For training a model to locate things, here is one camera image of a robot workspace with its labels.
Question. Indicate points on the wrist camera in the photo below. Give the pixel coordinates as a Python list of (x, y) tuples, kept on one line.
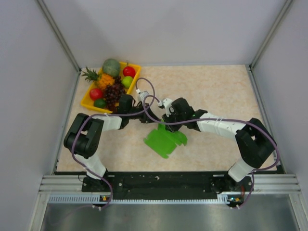
[(166, 104), (141, 95)]

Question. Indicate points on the green paper box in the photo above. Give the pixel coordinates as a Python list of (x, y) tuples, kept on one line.
[(164, 142)]

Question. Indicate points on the purple grape bunch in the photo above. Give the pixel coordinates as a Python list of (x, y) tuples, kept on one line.
[(113, 93)]

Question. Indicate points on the aluminium frame rail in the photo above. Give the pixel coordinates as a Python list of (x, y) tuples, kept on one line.
[(264, 184)]

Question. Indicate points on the green melon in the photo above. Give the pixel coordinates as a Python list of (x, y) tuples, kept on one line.
[(111, 67)]

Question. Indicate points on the red apple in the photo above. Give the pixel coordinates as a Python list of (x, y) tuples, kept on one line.
[(129, 71)]

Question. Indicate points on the green lime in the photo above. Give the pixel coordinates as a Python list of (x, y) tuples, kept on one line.
[(99, 103)]

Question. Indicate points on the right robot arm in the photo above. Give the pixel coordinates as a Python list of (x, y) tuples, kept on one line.
[(254, 142)]

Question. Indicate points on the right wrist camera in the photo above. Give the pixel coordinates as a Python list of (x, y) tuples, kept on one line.
[(166, 104)]

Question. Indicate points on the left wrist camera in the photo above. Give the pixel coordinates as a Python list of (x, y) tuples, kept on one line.
[(141, 95)]

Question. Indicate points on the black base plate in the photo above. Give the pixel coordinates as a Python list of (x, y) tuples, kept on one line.
[(166, 185)]

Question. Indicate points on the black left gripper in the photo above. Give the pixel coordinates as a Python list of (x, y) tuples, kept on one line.
[(148, 116)]

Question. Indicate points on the white slotted cable duct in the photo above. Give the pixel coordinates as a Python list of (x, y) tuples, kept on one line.
[(99, 199)]

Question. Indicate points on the pineapple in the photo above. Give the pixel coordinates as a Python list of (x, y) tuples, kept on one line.
[(100, 79)]

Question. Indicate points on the green apple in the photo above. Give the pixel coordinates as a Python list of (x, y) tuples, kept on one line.
[(127, 81)]

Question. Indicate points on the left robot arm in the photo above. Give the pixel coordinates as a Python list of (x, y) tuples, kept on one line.
[(83, 137)]

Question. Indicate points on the red pomegranate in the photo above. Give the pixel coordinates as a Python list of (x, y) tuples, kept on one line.
[(96, 94)]

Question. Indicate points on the yellow plastic tray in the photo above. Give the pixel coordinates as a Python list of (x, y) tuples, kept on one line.
[(87, 102)]

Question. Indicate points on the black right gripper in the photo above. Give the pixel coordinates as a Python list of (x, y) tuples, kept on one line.
[(169, 125)]

